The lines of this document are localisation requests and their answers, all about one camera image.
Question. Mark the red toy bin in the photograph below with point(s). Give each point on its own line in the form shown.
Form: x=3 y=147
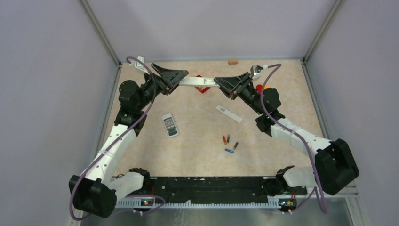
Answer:
x=203 y=89

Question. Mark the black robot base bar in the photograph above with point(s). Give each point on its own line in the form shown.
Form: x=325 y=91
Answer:
x=217 y=190

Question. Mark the grey remote control with buttons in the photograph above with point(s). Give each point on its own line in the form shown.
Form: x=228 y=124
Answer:
x=170 y=125

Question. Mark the blue AAA battery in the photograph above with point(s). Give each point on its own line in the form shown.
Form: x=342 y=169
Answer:
x=229 y=151

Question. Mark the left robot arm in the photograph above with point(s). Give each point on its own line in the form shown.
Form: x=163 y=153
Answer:
x=94 y=191

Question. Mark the red oval toy block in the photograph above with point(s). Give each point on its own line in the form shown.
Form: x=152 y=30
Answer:
x=259 y=88

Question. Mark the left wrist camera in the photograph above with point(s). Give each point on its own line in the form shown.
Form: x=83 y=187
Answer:
x=137 y=64

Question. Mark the tan wooden block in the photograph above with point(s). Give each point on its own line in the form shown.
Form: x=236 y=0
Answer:
x=232 y=62

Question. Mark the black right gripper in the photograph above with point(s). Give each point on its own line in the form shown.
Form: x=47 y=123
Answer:
x=236 y=84

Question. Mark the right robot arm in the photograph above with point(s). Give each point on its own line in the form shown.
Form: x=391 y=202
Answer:
x=333 y=166

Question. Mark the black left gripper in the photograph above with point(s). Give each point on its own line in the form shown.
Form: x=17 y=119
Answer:
x=165 y=87

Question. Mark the white remote battery cover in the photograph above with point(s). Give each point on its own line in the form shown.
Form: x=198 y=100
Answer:
x=229 y=114

